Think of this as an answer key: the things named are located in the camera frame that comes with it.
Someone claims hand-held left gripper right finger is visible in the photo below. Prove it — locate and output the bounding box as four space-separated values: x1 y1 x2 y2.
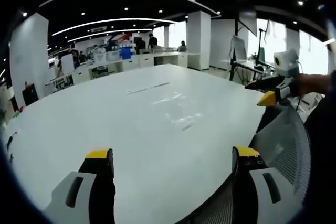
232 145 303 224

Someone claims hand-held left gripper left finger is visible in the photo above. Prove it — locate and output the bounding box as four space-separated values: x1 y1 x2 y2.
43 148 117 224

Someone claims clear plastic resealable bag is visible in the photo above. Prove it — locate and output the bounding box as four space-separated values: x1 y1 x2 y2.
153 90 205 132

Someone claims person's right hand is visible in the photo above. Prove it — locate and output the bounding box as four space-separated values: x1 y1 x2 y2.
288 73 320 97

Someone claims black tripod stand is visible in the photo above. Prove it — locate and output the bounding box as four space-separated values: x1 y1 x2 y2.
256 27 268 65

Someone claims grey mesh office chair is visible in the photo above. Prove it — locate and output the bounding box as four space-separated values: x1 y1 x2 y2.
183 102 312 224

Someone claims hanging grey screen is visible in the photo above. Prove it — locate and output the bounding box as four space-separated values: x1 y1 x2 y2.
237 10 257 37

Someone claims person's dark clothing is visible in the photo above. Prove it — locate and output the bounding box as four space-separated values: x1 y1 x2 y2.
301 94 336 210

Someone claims black office chair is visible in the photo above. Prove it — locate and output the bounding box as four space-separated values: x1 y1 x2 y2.
22 82 40 106

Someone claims white office counter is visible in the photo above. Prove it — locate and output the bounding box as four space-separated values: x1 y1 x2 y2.
44 50 189 88

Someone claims stack of blue boxes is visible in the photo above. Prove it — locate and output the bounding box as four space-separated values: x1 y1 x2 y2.
119 47 132 60

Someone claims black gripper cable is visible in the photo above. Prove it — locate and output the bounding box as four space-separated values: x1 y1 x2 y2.
295 60 302 112

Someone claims black cable on table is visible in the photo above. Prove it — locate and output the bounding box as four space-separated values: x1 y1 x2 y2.
5 131 18 159

